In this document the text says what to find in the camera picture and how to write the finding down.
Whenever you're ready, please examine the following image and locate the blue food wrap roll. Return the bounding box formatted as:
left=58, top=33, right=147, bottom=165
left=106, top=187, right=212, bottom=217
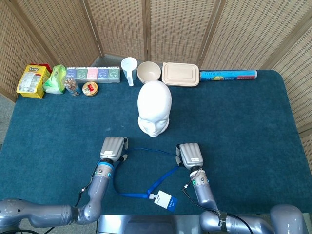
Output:
left=199, top=70, right=258, bottom=83

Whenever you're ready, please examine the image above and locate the pastel tissue box multipack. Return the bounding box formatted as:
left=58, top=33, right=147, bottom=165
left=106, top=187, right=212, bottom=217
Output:
left=66, top=66, right=121, bottom=84

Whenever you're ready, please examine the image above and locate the round tin red label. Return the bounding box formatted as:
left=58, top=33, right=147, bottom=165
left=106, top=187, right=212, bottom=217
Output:
left=82, top=81, right=100, bottom=97

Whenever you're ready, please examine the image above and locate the woven bamboo folding screen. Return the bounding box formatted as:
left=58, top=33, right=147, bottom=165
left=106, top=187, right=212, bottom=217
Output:
left=0, top=0, right=312, bottom=166

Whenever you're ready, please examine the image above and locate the blue lanyard strap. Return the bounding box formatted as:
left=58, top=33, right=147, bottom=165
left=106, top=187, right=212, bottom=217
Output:
left=112, top=147, right=180, bottom=198

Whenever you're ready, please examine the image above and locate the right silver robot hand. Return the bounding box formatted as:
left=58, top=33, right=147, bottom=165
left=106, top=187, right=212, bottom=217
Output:
left=175, top=143, right=204, bottom=171

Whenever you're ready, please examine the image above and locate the dark teal table mat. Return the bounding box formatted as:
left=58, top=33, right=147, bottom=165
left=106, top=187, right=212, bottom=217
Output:
left=0, top=70, right=309, bottom=215

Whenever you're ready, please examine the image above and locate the white blue measuring cup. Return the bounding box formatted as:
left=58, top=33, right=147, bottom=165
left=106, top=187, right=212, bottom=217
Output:
left=120, top=57, right=138, bottom=87

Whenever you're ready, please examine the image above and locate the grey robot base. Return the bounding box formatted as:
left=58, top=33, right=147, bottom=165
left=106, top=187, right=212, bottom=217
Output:
left=97, top=214, right=203, bottom=234

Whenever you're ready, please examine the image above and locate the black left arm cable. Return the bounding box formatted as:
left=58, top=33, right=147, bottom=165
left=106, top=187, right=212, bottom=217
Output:
left=0, top=165, right=98, bottom=234

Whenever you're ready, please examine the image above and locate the beige bowl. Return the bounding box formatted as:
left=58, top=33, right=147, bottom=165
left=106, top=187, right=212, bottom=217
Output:
left=136, top=61, right=162, bottom=85

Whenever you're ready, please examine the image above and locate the clear jar of sticks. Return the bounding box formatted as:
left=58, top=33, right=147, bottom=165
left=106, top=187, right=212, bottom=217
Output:
left=63, top=78, right=82, bottom=97

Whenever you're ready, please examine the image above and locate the white and blue ID badge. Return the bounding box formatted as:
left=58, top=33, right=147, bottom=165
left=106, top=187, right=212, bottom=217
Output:
left=148, top=190, right=178, bottom=212

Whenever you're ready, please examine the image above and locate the yellow snack bag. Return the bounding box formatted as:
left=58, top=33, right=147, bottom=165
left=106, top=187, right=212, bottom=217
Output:
left=16, top=63, right=52, bottom=99

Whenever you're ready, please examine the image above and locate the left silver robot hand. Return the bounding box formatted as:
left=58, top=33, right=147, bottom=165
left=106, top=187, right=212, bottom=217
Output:
left=99, top=136, right=129, bottom=163

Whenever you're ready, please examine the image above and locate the beige lidded lunch box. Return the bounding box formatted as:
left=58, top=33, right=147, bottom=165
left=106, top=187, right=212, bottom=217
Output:
left=161, top=62, right=200, bottom=87

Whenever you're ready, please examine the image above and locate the white foam mannequin head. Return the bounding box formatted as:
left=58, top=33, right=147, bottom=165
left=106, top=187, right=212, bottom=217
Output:
left=137, top=80, right=173, bottom=138

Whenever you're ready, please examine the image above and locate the green white tissue pack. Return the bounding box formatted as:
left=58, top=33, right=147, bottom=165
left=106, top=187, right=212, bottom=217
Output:
left=43, top=64, right=67, bottom=95

